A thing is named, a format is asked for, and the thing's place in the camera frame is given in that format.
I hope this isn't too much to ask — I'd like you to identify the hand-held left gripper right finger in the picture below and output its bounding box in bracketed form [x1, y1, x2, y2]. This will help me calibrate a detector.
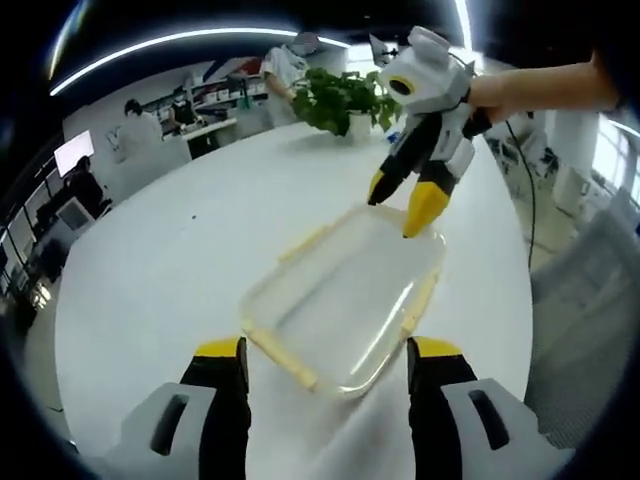
[405, 335, 541, 480]

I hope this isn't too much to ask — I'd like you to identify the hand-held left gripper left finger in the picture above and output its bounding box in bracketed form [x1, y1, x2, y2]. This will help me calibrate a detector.
[119, 335, 252, 480]

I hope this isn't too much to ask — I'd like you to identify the clear plastic container lid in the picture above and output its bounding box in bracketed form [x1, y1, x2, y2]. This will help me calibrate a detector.
[239, 202, 449, 399]

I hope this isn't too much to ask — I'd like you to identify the white plant pot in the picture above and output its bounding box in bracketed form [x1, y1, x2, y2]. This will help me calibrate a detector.
[347, 110, 372, 139]

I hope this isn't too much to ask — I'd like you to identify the white ceiling light strip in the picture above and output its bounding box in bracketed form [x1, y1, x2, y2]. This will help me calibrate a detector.
[452, 0, 474, 49]
[49, 27, 351, 96]

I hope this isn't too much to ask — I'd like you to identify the green leafy plant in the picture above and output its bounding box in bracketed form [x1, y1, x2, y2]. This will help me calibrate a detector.
[289, 67, 404, 136]

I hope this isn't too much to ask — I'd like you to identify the white counter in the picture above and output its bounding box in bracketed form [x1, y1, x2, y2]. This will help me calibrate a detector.
[159, 117, 239, 159]

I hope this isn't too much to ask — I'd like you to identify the black cable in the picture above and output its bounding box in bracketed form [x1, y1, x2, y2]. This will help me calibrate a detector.
[499, 112, 539, 251]

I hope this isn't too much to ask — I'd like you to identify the white wall shelf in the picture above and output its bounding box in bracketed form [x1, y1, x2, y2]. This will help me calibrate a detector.
[192, 74, 266, 109]

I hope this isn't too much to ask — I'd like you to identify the white wall monitor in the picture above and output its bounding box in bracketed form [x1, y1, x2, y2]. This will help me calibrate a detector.
[53, 129, 95, 176]

